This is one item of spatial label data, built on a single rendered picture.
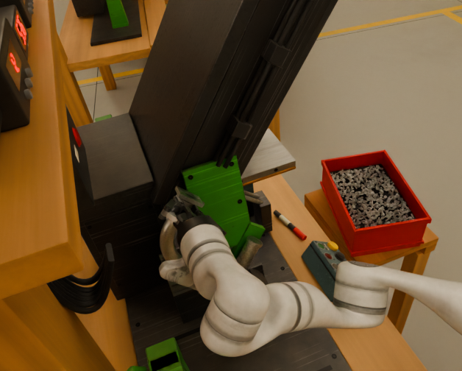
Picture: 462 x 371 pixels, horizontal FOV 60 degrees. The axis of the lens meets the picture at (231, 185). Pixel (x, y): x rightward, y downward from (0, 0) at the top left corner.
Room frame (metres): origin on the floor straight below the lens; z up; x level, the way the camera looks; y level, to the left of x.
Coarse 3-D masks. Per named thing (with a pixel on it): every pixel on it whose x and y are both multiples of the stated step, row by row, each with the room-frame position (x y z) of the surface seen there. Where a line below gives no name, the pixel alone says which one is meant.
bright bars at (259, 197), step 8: (248, 192) 0.77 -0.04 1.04; (256, 192) 0.80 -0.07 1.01; (248, 200) 0.74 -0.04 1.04; (256, 200) 0.75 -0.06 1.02; (264, 200) 0.76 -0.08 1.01; (256, 208) 0.77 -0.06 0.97; (264, 208) 0.74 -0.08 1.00; (256, 216) 0.78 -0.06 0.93; (264, 216) 0.74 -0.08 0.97; (264, 224) 0.74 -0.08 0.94; (264, 232) 0.74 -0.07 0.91
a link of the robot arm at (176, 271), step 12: (192, 228) 0.44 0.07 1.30; (204, 228) 0.43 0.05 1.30; (216, 228) 0.44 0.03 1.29; (192, 240) 0.41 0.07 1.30; (204, 240) 0.40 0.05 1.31; (216, 240) 0.40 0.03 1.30; (192, 252) 0.39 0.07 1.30; (168, 264) 0.40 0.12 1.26; (180, 264) 0.40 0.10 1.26; (168, 276) 0.39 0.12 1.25; (180, 276) 0.39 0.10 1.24; (192, 288) 0.39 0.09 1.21
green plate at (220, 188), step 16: (224, 160) 0.63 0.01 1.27; (192, 176) 0.61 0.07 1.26; (208, 176) 0.61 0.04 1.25; (224, 176) 0.62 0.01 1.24; (240, 176) 0.63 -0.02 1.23; (192, 192) 0.60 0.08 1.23; (208, 192) 0.60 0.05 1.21; (224, 192) 0.61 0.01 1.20; (240, 192) 0.61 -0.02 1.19; (208, 208) 0.59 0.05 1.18; (224, 208) 0.60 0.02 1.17; (240, 208) 0.60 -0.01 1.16; (224, 224) 0.59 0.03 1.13; (240, 224) 0.59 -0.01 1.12
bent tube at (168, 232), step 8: (184, 192) 0.58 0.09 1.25; (184, 200) 0.56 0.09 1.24; (192, 200) 0.56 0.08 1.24; (200, 200) 0.58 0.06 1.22; (168, 224) 0.54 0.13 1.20; (160, 232) 0.55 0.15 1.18; (168, 232) 0.54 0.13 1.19; (176, 232) 0.54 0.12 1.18; (160, 240) 0.53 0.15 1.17; (168, 240) 0.53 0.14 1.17; (160, 248) 0.53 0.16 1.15; (168, 248) 0.52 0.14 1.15; (168, 256) 0.52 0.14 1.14; (176, 256) 0.52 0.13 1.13
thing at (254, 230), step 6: (252, 222) 0.61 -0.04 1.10; (246, 228) 0.59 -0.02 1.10; (252, 228) 0.59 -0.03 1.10; (258, 228) 0.59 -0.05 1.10; (264, 228) 0.60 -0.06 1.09; (246, 234) 0.58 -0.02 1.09; (252, 234) 0.59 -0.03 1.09; (258, 234) 0.59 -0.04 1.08; (240, 240) 0.58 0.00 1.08; (234, 246) 0.58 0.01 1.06; (240, 246) 0.57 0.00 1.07; (234, 252) 0.57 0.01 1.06
